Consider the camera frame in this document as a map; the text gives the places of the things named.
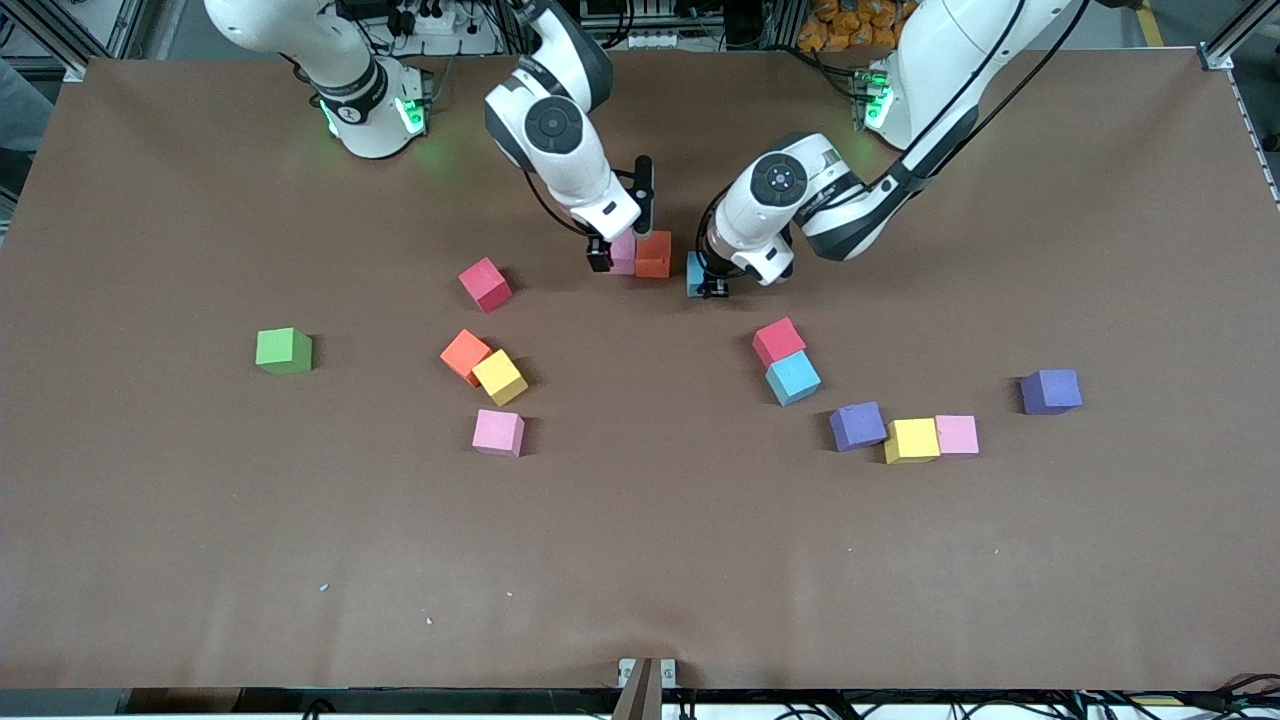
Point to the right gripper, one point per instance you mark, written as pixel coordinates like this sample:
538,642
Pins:
599,253

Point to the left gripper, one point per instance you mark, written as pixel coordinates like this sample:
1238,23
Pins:
714,281

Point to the blue foam cube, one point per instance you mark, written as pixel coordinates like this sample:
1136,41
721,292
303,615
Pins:
793,379
695,272

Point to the pink foam cube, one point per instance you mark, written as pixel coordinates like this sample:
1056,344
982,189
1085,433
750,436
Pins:
958,434
624,255
497,432

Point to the orange foam cube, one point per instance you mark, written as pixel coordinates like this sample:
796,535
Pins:
465,353
654,255

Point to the red foam cube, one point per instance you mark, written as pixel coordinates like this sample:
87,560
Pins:
778,342
485,285

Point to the yellow foam cube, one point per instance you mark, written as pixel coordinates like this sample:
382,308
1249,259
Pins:
498,376
911,440

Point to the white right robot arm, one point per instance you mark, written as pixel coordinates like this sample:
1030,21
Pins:
575,178

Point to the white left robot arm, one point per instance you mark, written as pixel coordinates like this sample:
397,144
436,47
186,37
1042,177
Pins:
940,50

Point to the purple foam cube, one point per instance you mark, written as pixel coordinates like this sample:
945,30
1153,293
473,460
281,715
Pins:
857,426
1050,391

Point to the white power strip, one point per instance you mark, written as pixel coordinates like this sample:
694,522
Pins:
650,40

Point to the brown table cover sheet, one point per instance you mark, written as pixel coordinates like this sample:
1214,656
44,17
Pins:
640,550

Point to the orange objects pile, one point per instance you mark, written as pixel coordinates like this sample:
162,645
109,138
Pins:
835,30

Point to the green foam cube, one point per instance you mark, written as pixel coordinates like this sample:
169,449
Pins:
283,352

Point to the metal table edge bracket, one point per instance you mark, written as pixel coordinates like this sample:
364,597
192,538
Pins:
627,668

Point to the aluminium frame post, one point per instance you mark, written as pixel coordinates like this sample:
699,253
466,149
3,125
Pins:
45,35
1215,55

